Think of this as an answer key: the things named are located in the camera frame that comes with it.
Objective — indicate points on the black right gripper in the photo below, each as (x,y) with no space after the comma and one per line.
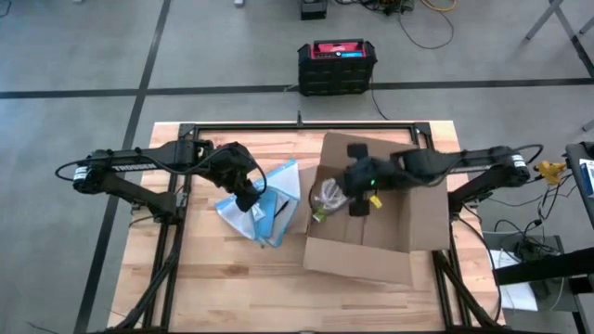
(358,178)

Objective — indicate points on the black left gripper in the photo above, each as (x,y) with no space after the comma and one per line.
(243,185)

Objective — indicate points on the white mesh pouch blue trim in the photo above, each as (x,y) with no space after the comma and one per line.
(285,185)

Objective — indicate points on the brown cardboard box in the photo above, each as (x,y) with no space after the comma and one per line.
(362,260)

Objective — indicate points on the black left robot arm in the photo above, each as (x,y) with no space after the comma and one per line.
(162,155)

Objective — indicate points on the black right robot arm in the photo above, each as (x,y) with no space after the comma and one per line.
(431,162)

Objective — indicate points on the black pen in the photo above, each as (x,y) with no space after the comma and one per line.
(281,209)

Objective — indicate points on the red and black toolbox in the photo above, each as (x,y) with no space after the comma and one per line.
(336,74)

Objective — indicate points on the grey cart platform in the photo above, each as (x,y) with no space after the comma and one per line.
(503,241)

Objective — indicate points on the small black floor box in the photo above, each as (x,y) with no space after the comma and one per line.
(313,10)

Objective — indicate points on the white paper sheet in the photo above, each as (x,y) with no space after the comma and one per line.
(515,297)

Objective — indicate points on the black crossbeam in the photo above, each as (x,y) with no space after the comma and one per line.
(547,266)

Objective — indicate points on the black side desk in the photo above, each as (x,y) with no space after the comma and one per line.
(575,153)

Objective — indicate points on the blue and white carton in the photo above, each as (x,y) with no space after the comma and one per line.
(588,178)

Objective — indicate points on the grey metal desk legs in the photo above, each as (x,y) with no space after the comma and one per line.
(538,21)

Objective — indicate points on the black aluminium table frame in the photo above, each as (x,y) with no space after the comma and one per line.
(255,126)

